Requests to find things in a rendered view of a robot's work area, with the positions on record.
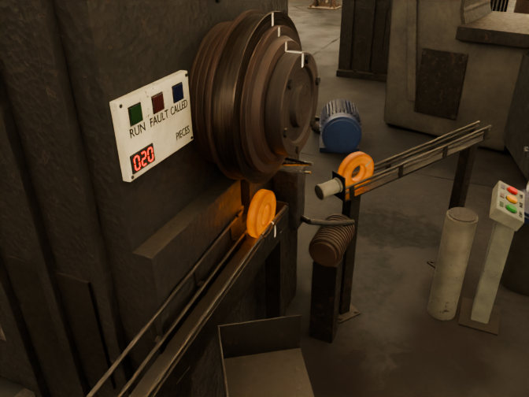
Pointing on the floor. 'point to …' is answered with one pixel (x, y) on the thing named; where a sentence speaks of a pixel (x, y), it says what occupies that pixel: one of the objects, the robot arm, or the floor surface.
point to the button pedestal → (493, 263)
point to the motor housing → (327, 276)
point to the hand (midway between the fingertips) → (527, 187)
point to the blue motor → (339, 128)
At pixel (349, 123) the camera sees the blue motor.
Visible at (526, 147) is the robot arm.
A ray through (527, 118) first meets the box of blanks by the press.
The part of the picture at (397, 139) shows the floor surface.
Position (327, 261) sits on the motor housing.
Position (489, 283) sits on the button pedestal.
